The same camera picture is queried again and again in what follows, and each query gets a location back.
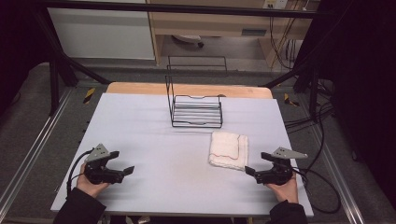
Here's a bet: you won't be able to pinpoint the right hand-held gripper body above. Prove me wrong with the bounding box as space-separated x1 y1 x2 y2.
254 147 308 187

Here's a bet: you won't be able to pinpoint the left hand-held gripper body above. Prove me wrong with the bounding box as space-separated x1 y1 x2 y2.
83 143 125 185

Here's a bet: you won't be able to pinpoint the white towel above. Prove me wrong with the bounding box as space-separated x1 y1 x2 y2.
207 131 249 172

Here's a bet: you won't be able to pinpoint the black wire rack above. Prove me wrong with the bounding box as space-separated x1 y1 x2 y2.
164 55 228 129

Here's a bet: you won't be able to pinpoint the person's left hand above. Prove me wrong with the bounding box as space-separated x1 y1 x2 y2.
76 162 110 199

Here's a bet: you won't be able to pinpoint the person's right hand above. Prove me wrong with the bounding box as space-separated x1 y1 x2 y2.
265 173 299 204

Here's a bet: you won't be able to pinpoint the yellow black floor tape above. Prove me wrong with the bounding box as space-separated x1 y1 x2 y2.
283 92 300 107
82 87 96 105

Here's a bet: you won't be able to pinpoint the white cabinet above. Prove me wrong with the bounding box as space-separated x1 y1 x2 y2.
46 7 156 61

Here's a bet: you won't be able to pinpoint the black curtain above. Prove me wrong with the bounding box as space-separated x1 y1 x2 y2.
297 0 396 211
0 0 55 118

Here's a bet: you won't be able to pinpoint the white wheeled chair base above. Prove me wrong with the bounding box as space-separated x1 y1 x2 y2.
171 34 205 49

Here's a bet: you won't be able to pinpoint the wooden desk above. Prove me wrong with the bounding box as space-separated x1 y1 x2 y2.
146 0 321 67

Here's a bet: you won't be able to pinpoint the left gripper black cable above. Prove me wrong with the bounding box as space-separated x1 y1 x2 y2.
65 148 95 198

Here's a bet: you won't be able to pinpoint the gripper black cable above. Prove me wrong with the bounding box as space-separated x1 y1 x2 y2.
65 148 95 198
291 167 342 215

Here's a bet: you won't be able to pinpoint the bundle of floor cables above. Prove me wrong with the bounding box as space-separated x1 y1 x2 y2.
284 78 335 134

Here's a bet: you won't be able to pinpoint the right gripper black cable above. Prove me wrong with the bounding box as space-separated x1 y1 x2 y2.
291 167 342 215

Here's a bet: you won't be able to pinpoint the aluminium floor rail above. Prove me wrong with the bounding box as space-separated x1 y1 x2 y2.
0 89 75 213
310 125 366 224

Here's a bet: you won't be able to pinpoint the hanging desk cables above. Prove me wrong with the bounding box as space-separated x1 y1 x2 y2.
268 0 312 71

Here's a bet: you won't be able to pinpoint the wall power outlet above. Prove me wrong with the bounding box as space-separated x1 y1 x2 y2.
262 0 289 10

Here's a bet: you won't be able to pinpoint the black metal frame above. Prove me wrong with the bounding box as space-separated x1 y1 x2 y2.
31 0 337 124

